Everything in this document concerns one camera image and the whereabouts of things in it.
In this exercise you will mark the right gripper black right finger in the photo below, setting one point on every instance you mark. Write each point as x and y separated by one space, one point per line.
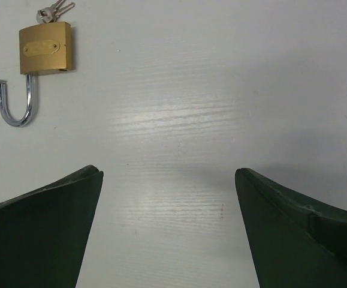
295 240

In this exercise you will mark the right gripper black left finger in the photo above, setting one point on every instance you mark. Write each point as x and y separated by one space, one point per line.
44 233

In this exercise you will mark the brass padlock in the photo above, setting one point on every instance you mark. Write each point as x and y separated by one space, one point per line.
43 49

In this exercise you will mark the silver key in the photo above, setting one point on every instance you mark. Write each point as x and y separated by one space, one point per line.
53 13

